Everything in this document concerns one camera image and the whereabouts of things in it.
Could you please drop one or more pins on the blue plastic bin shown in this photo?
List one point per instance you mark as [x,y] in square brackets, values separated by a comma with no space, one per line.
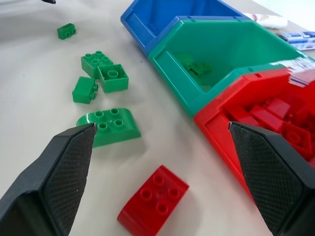
[145,23]

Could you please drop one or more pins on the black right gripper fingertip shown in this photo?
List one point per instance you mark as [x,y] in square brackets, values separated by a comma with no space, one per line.
[49,1]

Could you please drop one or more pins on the white plastic packet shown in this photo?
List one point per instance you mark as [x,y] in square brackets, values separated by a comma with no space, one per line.
[268,20]

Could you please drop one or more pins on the red curved four-stud brick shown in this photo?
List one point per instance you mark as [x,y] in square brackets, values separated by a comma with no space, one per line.
[153,199]

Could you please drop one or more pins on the white blue printed packet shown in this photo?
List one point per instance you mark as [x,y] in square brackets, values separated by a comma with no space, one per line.
[301,71]

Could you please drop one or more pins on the small green two-stud brick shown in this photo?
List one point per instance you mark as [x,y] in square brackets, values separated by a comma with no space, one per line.
[66,31]

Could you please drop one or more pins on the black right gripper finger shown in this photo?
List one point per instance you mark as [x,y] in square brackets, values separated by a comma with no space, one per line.
[273,177]
[49,182]

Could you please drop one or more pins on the red plastic bin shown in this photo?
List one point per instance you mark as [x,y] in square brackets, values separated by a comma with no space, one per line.
[221,132]

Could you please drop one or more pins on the green square four-stud brick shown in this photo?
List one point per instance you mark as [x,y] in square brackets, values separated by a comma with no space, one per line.
[94,61]

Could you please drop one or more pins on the green upturned hollow brick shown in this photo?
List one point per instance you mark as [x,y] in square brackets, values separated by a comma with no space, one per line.
[113,78]

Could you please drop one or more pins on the green curved four-stud brick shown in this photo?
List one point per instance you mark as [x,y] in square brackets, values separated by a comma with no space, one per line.
[115,125]

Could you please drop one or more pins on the blue white carton box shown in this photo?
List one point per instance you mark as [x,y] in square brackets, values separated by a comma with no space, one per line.
[299,39]

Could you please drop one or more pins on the green bricks in bin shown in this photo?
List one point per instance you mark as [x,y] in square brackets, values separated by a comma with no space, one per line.
[195,66]

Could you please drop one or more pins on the red bricks in bin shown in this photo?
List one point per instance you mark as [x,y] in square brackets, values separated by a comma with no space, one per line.
[278,118]

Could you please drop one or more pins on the green plastic bin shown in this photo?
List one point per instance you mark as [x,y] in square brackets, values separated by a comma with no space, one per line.
[177,73]

